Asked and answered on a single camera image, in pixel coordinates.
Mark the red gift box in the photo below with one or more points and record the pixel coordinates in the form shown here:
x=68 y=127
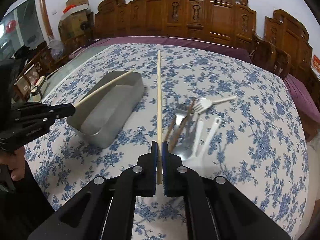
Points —
x=316 y=64

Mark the metal smiley spoon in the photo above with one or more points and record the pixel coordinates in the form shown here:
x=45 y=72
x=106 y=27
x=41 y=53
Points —
x=185 y=150

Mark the blue floral tablecloth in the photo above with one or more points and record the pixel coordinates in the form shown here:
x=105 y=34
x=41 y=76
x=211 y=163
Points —
x=259 y=147

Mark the grey plastic bag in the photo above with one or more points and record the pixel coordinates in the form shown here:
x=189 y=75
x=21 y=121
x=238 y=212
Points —
x=57 y=49

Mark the purple armchair cushion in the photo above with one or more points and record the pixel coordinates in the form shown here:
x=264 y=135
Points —
x=301 y=97

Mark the metal rectangular tray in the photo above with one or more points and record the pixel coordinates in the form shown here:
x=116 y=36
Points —
x=99 y=119

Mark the person left hand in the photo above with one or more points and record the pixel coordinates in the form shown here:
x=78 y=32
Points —
x=15 y=163

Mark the carved wooden sofa bench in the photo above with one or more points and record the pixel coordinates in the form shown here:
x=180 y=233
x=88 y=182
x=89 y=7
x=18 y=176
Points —
x=227 y=22

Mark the glass sliding door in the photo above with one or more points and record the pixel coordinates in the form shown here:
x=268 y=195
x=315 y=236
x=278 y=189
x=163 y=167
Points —
x=22 y=25

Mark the wooden side chair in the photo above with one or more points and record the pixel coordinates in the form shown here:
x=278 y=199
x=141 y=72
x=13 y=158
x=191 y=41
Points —
x=41 y=64

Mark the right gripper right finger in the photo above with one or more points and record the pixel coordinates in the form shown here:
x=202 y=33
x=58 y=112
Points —
x=215 y=208

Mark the carved wooden armchair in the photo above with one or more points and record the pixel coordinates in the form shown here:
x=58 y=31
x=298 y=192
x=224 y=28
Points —
x=285 y=47

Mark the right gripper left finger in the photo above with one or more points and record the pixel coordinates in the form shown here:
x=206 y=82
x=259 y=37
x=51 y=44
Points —
x=104 y=208

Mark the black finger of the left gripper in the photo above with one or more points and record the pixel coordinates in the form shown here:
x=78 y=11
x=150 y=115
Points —
x=62 y=111

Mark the lower cardboard box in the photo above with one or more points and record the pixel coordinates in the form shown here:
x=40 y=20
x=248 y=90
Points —
x=70 y=27

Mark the white plastic fork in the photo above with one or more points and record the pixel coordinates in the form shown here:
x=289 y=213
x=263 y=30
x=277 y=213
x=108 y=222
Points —
x=204 y=104

